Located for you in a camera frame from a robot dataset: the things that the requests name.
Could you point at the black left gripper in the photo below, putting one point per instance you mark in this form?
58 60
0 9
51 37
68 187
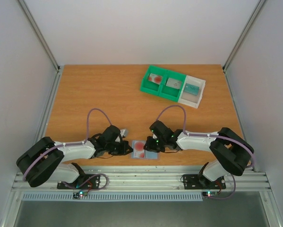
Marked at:
124 152

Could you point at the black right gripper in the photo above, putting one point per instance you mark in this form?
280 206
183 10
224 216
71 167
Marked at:
152 144

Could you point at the white magnetic stripe card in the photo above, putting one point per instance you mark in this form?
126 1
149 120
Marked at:
173 83

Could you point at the red circle card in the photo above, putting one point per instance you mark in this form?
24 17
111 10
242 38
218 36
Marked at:
155 78

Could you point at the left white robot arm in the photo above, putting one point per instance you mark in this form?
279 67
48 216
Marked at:
52 160

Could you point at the teal card in bin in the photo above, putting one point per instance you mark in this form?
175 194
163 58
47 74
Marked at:
191 89

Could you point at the green two-compartment bin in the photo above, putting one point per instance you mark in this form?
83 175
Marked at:
162 90

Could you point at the white plastic bin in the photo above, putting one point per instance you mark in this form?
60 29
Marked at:
189 99

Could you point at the left controller board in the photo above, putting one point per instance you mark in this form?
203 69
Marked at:
79 195

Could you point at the controller board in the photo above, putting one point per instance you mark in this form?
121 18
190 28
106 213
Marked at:
79 195
209 194

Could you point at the right controller board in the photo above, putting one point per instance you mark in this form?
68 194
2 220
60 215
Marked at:
209 194

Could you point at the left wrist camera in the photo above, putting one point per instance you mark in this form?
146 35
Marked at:
124 133

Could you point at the aluminium front rail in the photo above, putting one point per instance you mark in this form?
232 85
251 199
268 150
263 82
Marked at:
167 178

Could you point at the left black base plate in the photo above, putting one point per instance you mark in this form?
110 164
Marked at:
94 180

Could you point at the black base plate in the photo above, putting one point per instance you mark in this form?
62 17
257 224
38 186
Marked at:
94 180
191 182

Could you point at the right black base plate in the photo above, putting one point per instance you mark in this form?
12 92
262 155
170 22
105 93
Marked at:
191 182

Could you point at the grey slotted cable duct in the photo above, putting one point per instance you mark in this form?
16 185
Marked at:
114 196

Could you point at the left aluminium frame post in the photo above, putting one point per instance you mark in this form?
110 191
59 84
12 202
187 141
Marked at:
28 14

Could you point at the aluminium frame post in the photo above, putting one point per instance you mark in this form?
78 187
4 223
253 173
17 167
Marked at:
246 29
28 14

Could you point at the right aluminium frame post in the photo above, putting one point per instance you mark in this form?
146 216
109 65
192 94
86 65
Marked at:
246 29

